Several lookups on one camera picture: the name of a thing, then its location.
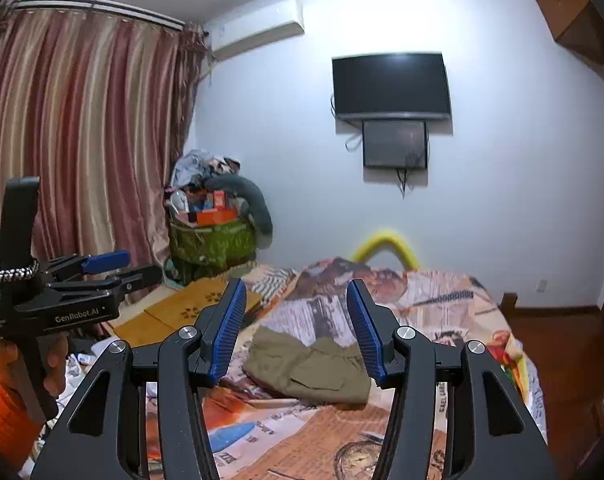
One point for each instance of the person's left hand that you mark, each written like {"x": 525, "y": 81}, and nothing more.
{"x": 57, "y": 365}

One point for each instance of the white printed bed sheet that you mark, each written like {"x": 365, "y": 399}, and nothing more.
{"x": 534, "y": 400}

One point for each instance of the green bag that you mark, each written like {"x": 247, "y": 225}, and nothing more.
{"x": 212, "y": 250}

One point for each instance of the large black television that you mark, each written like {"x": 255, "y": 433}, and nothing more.
{"x": 389, "y": 85}

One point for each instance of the long grey pillow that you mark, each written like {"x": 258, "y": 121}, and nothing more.
{"x": 257, "y": 200}

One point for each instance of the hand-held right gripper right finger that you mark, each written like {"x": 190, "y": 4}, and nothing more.
{"x": 367, "y": 335}

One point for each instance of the bed with patterned cover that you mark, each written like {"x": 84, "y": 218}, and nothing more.
{"x": 307, "y": 435}

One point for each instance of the wooden bed post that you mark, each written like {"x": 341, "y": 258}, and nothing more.
{"x": 508, "y": 302}

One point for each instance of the yellow foam tube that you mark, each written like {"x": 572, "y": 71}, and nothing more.
{"x": 382, "y": 236}

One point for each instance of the red box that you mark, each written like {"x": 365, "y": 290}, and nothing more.
{"x": 218, "y": 200}

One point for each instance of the striped curtain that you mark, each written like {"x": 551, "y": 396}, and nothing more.
{"x": 82, "y": 135}

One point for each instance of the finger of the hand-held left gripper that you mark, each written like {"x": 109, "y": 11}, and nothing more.
{"x": 142, "y": 276}
{"x": 107, "y": 261}

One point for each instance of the small black monitor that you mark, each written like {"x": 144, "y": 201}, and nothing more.
{"x": 394, "y": 142}

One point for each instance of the wooden wardrobe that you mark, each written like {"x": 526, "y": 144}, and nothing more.
{"x": 572, "y": 10}

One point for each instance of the curtain rail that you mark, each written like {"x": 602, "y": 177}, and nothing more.
{"x": 97, "y": 9}

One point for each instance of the white air conditioner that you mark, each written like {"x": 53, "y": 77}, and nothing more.
{"x": 257, "y": 30}

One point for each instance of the orange box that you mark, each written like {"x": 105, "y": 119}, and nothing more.
{"x": 214, "y": 217}

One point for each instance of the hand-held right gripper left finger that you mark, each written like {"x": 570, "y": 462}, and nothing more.
{"x": 227, "y": 335}

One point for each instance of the pile of clothes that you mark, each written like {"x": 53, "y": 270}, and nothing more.
{"x": 197, "y": 165}

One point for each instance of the khaki pants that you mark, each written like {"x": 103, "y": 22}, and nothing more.
{"x": 307, "y": 365}

